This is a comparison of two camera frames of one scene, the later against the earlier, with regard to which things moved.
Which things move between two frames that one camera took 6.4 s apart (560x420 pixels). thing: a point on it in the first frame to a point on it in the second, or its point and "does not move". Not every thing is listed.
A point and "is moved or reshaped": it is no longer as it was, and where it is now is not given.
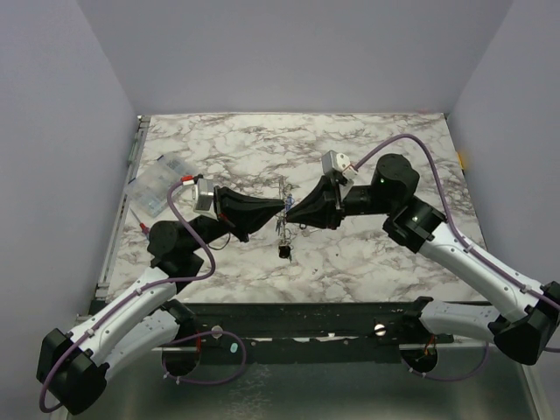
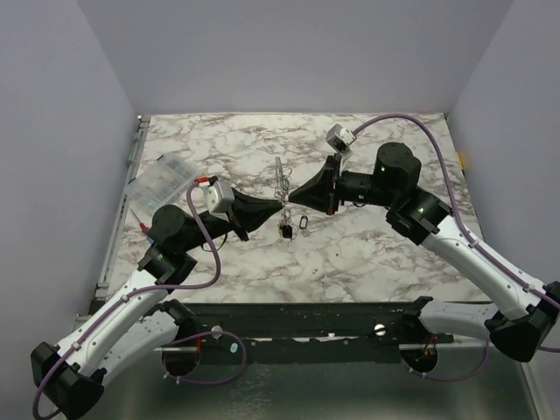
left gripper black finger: (264, 208) does not move
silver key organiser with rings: (285, 248) is moved or reshaped
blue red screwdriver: (144, 229) does not move
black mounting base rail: (316, 333) does not move
